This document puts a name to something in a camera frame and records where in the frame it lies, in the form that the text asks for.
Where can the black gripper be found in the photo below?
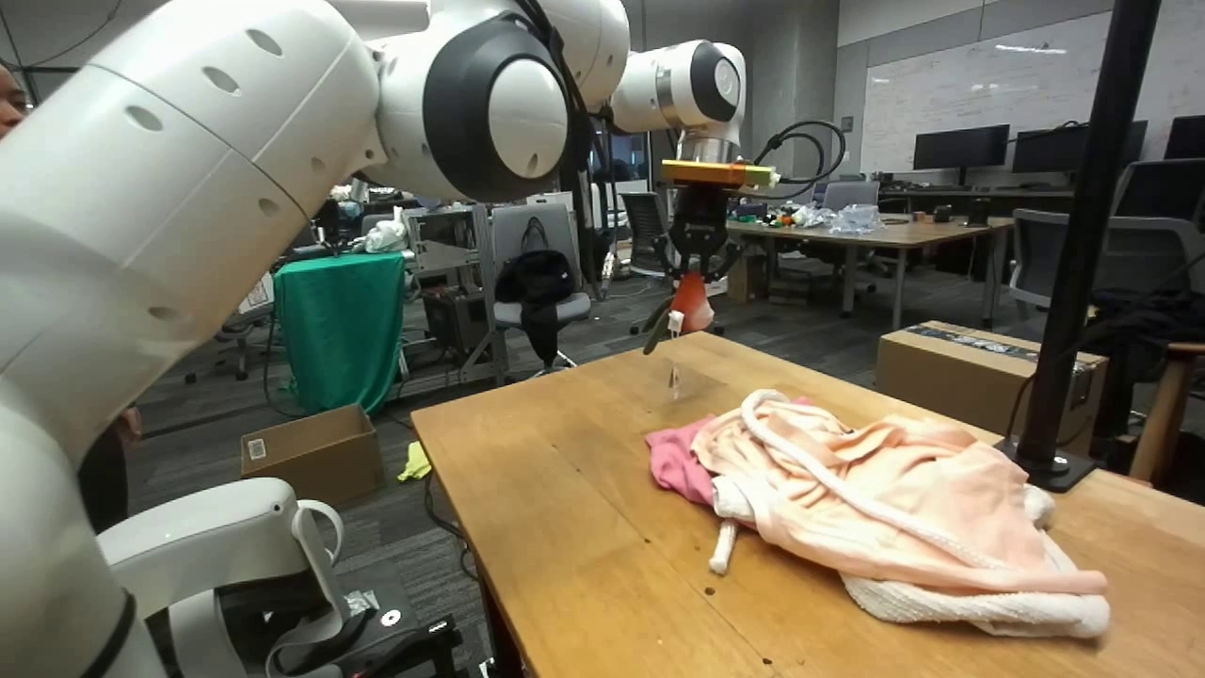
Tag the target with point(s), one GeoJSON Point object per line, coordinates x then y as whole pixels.
{"type": "Point", "coordinates": [701, 228]}

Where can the red tomato plush toy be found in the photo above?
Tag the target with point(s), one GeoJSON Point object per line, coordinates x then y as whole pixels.
{"type": "Point", "coordinates": [689, 302]}

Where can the peach cloth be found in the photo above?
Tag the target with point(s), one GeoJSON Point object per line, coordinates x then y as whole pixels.
{"type": "Point", "coordinates": [905, 491]}

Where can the small brown cardboard box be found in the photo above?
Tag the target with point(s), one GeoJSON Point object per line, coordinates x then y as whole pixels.
{"type": "Point", "coordinates": [753, 281]}

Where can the grey mesh chair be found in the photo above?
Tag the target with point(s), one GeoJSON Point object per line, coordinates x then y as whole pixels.
{"type": "Point", "coordinates": [632, 231]}

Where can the black office chair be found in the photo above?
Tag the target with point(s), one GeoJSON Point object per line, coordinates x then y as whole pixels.
{"type": "Point", "coordinates": [539, 296]}

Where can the magenta pink cloth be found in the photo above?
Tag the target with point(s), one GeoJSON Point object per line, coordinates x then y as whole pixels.
{"type": "Point", "coordinates": [680, 463]}

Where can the long wooden office table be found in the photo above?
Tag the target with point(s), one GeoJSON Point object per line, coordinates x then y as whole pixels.
{"type": "Point", "coordinates": [877, 231]}

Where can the flat cardboard box black tape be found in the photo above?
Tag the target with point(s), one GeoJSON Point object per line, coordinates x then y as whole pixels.
{"type": "Point", "coordinates": [952, 370]}

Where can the black computer monitor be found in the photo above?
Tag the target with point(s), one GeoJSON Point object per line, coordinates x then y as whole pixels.
{"type": "Point", "coordinates": [1188, 138]}
{"type": "Point", "coordinates": [962, 149]}
{"type": "Point", "coordinates": [1048, 149]}

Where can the yellow green rag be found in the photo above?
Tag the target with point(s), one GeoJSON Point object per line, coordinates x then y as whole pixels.
{"type": "Point", "coordinates": [415, 463]}

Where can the whiteboard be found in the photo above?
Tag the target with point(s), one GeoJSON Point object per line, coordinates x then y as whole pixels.
{"type": "Point", "coordinates": [979, 88]}

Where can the green cloth cover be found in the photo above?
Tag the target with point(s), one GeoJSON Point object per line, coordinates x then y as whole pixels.
{"type": "Point", "coordinates": [340, 325]}

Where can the black vertical pole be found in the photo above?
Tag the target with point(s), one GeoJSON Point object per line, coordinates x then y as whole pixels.
{"type": "Point", "coordinates": [1079, 250]}

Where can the small open cardboard box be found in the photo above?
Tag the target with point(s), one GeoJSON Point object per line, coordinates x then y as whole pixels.
{"type": "Point", "coordinates": [312, 452]}

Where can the grey office chair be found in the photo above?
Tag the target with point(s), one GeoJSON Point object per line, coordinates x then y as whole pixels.
{"type": "Point", "coordinates": [1134, 258]}

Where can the black jacket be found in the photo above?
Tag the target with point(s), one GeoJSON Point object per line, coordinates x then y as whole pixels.
{"type": "Point", "coordinates": [1153, 315]}

